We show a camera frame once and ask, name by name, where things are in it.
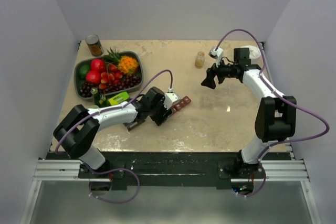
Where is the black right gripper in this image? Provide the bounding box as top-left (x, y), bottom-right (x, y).
top-left (201, 56), bottom-right (238, 90)

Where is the red weekly pill organizer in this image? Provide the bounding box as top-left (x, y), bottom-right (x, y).
top-left (172, 96), bottom-right (191, 113)

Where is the clear pill bottle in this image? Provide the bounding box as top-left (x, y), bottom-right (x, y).
top-left (195, 51), bottom-right (205, 69)

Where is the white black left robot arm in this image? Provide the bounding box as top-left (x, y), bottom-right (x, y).
top-left (53, 87), bottom-right (180, 178)

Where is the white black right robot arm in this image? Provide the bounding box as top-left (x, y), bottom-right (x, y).
top-left (201, 47), bottom-right (296, 178)

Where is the black razor stand box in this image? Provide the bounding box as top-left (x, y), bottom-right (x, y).
top-left (123, 119), bottom-right (145, 132)

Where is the dark red grape bunch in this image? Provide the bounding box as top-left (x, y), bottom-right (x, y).
top-left (76, 74), bottom-right (142, 98)

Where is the green small box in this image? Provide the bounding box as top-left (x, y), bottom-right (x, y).
top-left (108, 92), bottom-right (130, 106)

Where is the orange spiky fruit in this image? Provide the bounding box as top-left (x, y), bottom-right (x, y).
top-left (118, 56), bottom-right (139, 75)

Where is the dark grey fruit tray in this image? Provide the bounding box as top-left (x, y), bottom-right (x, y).
top-left (74, 50), bottom-right (143, 100)

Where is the strawberry pile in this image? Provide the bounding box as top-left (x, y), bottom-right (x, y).
top-left (99, 63), bottom-right (123, 90)

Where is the green glass bottle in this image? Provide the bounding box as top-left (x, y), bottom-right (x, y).
top-left (90, 88), bottom-right (109, 108)

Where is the red apple lower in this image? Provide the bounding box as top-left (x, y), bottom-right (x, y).
top-left (86, 70), bottom-right (101, 85)

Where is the red apple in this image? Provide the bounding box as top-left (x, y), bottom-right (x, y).
top-left (86, 70), bottom-right (101, 85)
top-left (90, 59), bottom-right (106, 73)

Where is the red apple upper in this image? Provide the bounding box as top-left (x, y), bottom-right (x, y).
top-left (90, 59), bottom-right (106, 73)

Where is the green lime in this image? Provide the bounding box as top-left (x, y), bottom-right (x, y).
top-left (78, 64), bottom-right (90, 80)

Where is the tin can yellow label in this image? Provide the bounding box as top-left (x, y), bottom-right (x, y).
top-left (85, 34), bottom-right (103, 57)

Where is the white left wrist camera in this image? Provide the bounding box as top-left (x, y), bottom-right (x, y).
top-left (164, 88), bottom-right (181, 109)

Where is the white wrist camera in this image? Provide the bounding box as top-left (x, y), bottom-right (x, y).
top-left (208, 46), bottom-right (224, 65)
top-left (164, 88), bottom-right (181, 109)

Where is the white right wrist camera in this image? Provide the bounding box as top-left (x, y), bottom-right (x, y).
top-left (208, 46), bottom-right (224, 65)

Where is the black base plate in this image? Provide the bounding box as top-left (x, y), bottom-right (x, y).
top-left (46, 150), bottom-right (292, 191)

